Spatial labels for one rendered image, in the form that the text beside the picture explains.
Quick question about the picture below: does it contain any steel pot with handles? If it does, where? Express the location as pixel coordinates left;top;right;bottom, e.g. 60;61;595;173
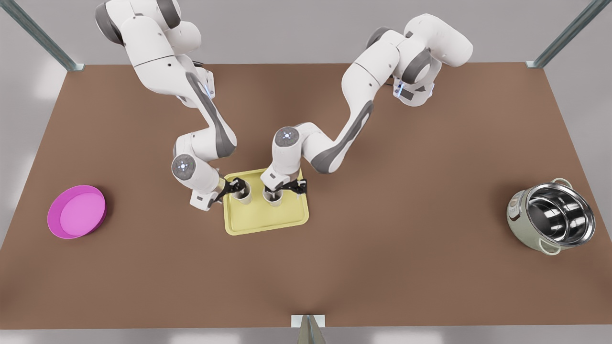
506;178;596;256

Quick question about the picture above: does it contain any pink round bowl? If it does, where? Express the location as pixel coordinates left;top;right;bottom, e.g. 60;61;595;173
47;185;107;239

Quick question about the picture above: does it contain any white cup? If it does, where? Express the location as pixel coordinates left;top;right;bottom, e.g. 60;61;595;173
233;179;252;205
262;187;284;207

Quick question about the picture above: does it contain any yellow tray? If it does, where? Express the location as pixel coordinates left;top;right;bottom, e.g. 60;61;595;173
223;168;309;236

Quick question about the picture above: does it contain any silver frame post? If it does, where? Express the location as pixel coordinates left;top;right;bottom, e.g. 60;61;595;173
291;314;326;344
525;0;612;69
0;0;85;72

